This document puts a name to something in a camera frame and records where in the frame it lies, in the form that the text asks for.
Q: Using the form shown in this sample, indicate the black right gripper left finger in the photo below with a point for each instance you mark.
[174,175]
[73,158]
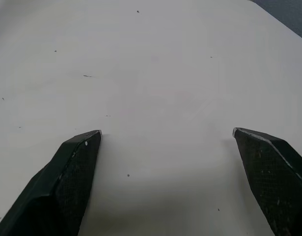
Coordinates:
[57,186]

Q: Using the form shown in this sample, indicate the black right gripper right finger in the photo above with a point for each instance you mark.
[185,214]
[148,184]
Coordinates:
[276,182]

